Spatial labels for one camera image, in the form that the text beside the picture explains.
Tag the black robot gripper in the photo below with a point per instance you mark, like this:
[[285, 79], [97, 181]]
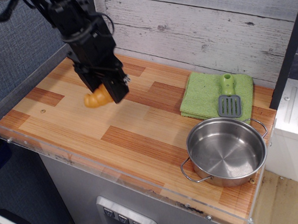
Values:
[[93, 44]]

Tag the orange plastic croissant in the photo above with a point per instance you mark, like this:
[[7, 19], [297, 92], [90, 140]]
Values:
[[99, 97]]

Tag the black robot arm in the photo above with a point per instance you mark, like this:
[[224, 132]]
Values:
[[53, 9]]

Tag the clear acrylic counter guard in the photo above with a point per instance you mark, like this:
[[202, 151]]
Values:
[[129, 153]]

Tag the green folded cloth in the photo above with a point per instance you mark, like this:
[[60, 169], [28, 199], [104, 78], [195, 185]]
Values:
[[200, 100]]

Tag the grey dispenser button panel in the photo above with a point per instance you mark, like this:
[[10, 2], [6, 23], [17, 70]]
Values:
[[121, 213]]

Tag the stainless steel pot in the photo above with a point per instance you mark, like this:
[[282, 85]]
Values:
[[225, 152]]

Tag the white ridged appliance right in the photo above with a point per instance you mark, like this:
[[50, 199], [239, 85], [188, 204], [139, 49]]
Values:
[[282, 157]]

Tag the green handled grey spatula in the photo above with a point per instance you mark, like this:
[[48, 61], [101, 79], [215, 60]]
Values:
[[229, 103]]

